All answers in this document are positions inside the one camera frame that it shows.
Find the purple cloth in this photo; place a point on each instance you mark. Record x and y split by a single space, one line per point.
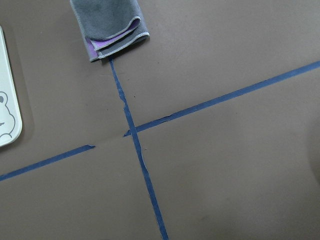
93 46

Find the cream bear serving tray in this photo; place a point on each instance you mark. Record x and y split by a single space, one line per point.
11 123

